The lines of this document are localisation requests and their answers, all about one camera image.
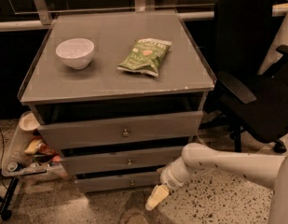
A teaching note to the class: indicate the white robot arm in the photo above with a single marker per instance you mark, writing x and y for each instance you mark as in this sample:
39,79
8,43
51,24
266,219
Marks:
270,171

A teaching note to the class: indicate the black office chair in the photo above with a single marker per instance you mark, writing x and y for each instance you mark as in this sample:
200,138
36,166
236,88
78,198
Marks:
257,104

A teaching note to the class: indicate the grey bottom drawer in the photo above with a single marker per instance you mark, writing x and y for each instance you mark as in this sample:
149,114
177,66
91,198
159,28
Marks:
114,182

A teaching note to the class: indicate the grey middle drawer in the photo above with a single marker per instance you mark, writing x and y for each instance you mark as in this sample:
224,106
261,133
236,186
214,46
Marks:
120,160

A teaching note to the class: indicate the grey drawer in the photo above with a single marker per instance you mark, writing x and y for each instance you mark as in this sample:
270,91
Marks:
120,160
114,182
104,132

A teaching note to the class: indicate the black stand leg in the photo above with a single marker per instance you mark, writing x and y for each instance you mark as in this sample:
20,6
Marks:
5,213

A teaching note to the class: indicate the green chip bag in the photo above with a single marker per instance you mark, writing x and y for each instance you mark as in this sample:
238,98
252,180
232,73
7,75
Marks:
146,57

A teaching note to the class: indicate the soda can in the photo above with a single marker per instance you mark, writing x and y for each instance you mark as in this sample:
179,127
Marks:
13,167

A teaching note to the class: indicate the grey drawer cabinet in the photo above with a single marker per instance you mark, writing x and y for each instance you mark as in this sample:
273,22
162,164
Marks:
57,93

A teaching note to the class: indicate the white ceramic bowl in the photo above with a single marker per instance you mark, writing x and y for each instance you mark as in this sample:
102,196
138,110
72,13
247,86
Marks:
76,53

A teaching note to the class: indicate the red snack packet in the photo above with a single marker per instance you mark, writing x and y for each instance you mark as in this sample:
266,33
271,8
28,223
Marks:
46,150

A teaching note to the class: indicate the white cup in bin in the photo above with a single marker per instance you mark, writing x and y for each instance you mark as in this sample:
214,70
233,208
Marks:
28,122

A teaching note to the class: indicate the yellow snack packet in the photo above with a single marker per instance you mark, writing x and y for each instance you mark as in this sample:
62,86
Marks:
33,147

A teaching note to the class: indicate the metal railing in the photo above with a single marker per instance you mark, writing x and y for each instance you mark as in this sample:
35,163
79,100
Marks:
41,6

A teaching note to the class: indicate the grey top drawer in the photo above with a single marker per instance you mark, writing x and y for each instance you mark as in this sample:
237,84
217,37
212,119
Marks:
104,132

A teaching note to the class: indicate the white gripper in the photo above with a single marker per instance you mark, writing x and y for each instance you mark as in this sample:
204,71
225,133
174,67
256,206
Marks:
169,180

